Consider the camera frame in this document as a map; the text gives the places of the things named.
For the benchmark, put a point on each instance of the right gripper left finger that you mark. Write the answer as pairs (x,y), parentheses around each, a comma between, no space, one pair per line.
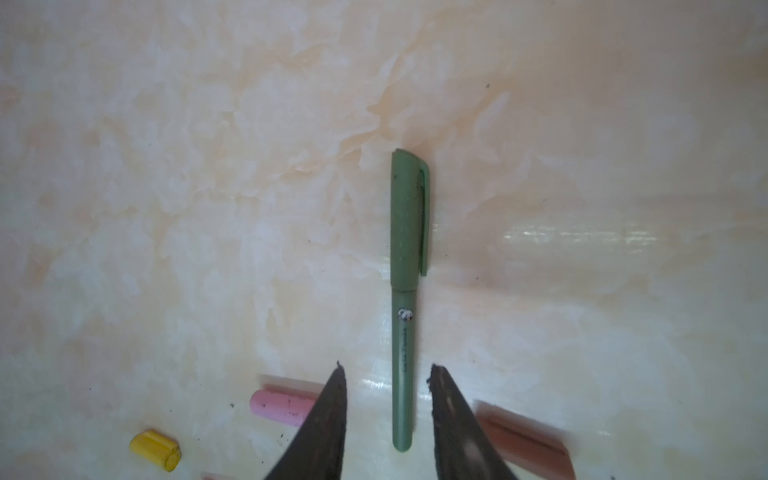
(317,450)

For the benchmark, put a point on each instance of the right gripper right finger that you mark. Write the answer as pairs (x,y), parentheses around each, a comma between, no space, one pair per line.
(462,449)

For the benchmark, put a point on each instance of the green pen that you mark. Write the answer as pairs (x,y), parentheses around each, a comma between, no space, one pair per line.
(410,228)

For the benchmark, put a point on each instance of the pink pen cap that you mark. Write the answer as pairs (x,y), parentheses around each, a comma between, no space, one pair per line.
(284,400)

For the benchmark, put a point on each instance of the yellow pen cap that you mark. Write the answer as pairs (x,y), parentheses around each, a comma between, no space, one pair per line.
(157,448)

